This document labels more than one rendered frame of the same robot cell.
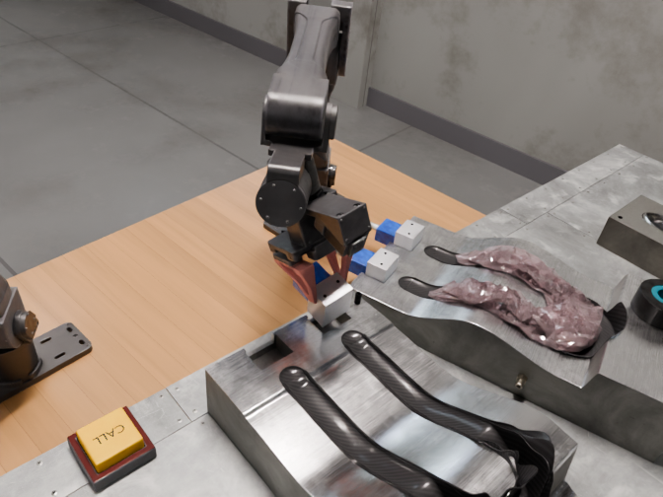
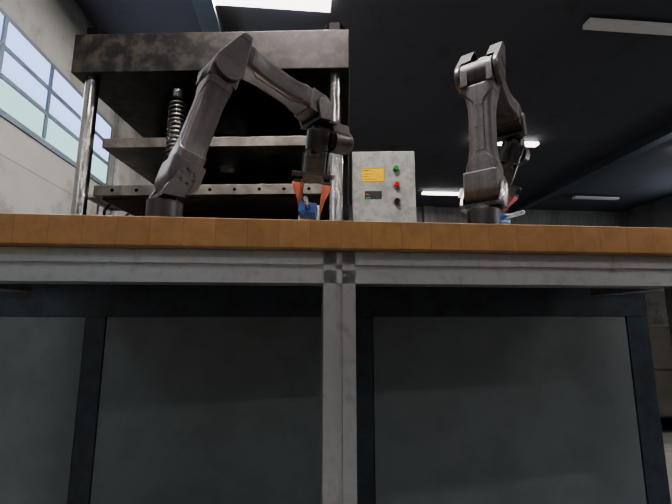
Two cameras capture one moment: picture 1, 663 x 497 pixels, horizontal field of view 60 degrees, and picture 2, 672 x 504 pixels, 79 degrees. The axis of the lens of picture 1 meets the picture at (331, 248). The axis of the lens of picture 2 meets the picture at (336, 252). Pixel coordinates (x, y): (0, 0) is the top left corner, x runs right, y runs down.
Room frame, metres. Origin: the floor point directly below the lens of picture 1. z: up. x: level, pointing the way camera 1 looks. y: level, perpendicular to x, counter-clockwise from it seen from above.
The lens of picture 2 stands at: (1.24, 0.80, 0.66)
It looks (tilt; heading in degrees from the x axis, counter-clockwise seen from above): 10 degrees up; 227
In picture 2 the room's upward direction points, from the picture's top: straight up
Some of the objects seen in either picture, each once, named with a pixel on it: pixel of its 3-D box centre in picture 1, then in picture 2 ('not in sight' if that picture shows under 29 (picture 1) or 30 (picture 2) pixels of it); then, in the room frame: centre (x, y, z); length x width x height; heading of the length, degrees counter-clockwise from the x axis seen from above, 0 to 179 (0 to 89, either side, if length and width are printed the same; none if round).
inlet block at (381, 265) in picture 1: (356, 259); not in sight; (0.78, -0.05, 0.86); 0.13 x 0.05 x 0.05; 63
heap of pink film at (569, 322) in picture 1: (522, 288); not in sight; (0.70, -0.31, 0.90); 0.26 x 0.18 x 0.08; 63
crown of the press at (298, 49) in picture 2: not in sight; (233, 124); (0.21, -1.17, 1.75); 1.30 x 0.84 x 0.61; 136
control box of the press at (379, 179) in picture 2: not in sight; (384, 305); (-0.25, -0.48, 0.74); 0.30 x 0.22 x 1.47; 136
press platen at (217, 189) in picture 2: not in sight; (231, 210); (0.17, -1.21, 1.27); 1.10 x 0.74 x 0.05; 136
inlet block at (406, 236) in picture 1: (385, 231); not in sight; (0.87, -0.10, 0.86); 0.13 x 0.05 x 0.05; 63
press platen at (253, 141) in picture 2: not in sight; (234, 168); (0.16, -1.22, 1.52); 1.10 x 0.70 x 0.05; 136
